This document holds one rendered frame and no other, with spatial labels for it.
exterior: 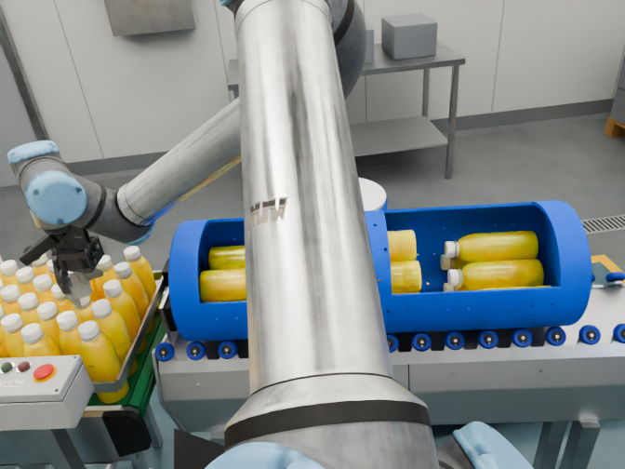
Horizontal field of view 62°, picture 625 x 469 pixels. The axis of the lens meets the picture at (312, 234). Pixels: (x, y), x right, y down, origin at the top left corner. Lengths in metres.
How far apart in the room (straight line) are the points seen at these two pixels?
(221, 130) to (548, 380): 0.93
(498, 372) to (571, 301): 0.25
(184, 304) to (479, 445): 0.79
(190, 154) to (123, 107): 3.75
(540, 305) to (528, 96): 4.09
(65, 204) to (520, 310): 0.91
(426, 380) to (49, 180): 0.90
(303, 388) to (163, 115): 4.31
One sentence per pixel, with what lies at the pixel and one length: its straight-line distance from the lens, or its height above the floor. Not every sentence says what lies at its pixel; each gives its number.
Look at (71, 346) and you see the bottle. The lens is 1.27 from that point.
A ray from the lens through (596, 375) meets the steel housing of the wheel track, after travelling 1.39.
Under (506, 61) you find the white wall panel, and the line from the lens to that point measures 4.96.
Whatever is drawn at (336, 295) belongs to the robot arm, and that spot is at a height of 1.58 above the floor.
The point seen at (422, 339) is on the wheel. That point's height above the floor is 0.97.
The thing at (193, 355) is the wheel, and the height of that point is 0.96.
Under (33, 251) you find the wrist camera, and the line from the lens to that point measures 1.26.
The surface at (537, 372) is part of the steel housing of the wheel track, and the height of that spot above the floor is 0.88.
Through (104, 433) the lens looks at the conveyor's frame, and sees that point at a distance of 1.35.
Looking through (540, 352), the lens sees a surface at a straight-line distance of 1.31.
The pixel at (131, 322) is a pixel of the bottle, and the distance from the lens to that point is 1.35.
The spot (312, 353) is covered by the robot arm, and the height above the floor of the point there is 1.56.
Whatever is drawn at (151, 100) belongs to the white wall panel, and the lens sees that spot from 4.57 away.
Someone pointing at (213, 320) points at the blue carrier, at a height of 1.09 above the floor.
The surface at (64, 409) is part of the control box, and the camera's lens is 1.13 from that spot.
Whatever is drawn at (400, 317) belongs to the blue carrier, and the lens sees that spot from 1.12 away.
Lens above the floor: 1.81
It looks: 32 degrees down
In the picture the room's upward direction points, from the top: 5 degrees counter-clockwise
